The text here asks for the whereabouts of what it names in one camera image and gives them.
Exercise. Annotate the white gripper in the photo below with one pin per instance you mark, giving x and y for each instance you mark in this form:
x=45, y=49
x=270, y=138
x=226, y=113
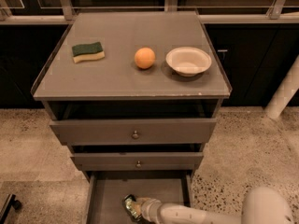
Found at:
x=149, y=209

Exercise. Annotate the green soda can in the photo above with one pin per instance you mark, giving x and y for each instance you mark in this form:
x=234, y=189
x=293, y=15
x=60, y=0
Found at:
x=127, y=203

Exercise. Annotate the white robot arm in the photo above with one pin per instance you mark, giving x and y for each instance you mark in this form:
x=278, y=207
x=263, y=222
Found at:
x=249, y=174

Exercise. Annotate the grey bottom drawer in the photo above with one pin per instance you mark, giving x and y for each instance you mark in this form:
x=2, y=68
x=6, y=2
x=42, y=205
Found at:
x=108, y=189

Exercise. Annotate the grey drawer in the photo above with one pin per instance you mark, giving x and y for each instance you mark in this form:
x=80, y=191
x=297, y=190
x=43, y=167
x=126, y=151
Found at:
x=126, y=161
x=78, y=132
x=108, y=189

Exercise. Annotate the metal middle drawer knob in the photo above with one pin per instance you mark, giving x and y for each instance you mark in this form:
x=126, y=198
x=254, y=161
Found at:
x=138, y=164

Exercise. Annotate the metal drawer knob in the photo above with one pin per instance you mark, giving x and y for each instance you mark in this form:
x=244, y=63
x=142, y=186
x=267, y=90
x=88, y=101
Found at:
x=138, y=164
x=135, y=135

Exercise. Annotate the grey middle drawer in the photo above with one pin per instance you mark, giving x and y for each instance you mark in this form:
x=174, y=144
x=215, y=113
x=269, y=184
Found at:
x=126, y=161

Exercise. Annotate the metal top drawer knob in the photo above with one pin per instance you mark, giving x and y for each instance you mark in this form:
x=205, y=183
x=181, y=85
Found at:
x=135, y=135

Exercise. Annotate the grey top drawer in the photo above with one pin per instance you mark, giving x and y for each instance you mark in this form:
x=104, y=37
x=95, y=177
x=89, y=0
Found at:
x=78, y=132

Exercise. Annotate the grey drawer cabinet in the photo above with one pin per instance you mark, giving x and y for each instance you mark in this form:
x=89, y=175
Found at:
x=115, y=88

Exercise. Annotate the black caster wheel base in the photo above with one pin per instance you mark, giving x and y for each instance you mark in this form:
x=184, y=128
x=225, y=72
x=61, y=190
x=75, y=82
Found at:
x=10, y=202

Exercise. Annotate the orange fruit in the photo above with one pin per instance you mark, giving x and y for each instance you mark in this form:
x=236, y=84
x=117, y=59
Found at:
x=144, y=58

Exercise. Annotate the white paper bowl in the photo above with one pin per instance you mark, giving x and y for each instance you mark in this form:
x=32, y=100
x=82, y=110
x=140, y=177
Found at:
x=188, y=61

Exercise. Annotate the green yellow sponge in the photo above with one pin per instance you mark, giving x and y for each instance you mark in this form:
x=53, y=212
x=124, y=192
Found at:
x=87, y=52

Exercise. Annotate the metal railing frame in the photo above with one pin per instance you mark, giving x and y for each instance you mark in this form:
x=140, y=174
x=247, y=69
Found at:
x=208, y=11

